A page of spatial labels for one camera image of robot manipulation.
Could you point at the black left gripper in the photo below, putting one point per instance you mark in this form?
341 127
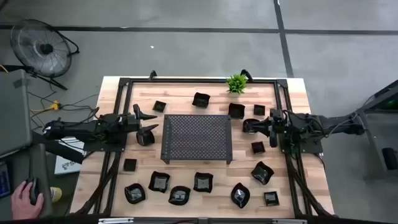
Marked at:
127 123

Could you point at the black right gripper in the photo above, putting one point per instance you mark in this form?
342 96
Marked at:
281 126

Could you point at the small black wavy plate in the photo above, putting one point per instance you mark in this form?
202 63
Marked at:
201 100
262 173
236 111

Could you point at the large black wavy square plate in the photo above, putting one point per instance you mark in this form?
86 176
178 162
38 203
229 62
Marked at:
159 181
203 182

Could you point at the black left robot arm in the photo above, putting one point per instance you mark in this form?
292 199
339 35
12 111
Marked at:
87 127

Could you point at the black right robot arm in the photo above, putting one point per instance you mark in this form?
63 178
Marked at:
335 123

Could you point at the black perforated metal riser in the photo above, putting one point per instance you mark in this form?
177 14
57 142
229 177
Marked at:
196 137

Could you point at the green plant in white pot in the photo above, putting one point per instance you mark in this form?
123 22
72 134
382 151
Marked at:
237 84

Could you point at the black diagonal beam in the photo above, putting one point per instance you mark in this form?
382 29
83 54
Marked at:
62 151

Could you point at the white printed cardboard box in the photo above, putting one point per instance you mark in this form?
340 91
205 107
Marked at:
66 166

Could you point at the silver aluminium extrusion bar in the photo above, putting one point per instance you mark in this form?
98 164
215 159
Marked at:
289 221
115 221

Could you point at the grey desk surface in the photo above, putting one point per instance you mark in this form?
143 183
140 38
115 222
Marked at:
42 161

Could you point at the grey metal cart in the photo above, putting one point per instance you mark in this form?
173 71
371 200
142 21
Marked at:
377 146

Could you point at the black metal floor fan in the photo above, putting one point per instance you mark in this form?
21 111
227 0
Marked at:
42 48

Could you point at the black computer mouse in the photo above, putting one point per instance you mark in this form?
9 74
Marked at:
35 193

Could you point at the grey case with tape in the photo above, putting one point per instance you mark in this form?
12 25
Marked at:
14 112

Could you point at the black floor stand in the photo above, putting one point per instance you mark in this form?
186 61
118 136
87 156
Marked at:
17 68

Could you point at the person's hand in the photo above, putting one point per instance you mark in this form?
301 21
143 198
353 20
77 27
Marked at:
21 202

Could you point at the backlit keyboard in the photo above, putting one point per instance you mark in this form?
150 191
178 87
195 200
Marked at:
3 183

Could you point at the black curved frame bracket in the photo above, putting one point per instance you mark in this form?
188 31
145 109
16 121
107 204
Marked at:
247 74
152 75

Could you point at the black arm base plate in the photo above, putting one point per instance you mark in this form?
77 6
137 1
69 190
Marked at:
314 148
93 147

